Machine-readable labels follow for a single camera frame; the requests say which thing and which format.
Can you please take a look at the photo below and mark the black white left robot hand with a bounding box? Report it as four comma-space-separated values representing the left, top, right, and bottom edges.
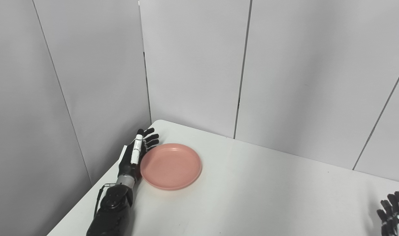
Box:
117, 128, 160, 181

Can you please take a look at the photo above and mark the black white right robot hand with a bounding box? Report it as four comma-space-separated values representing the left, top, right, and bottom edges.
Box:
376, 191, 399, 236

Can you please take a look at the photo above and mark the pink round plate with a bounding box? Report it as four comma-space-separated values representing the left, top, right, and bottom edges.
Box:
140, 143, 202, 191

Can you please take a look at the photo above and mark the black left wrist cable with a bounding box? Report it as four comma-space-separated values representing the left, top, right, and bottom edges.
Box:
94, 184, 116, 218

